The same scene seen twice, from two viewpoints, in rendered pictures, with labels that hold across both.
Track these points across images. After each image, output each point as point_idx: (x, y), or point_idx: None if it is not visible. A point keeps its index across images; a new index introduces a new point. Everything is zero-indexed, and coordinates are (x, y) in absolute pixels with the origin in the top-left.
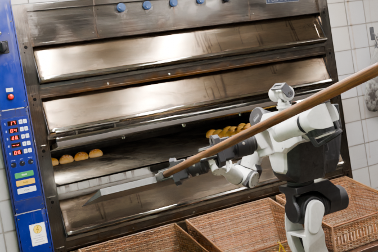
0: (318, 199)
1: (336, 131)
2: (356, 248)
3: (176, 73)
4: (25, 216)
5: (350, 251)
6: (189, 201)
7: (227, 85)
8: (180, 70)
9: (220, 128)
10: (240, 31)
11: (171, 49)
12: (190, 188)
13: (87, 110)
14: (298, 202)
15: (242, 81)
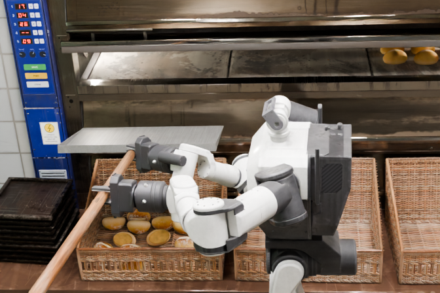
0: (299, 261)
1: (287, 220)
2: (436, 285)
3: None
4: (35, 112)
5: (423, 287)
6: (247, 139)
7: None
8: None
9: None
10: None
11: None
12: (257, 120)
13: (121, 1)
14: (273, 253)
15: None
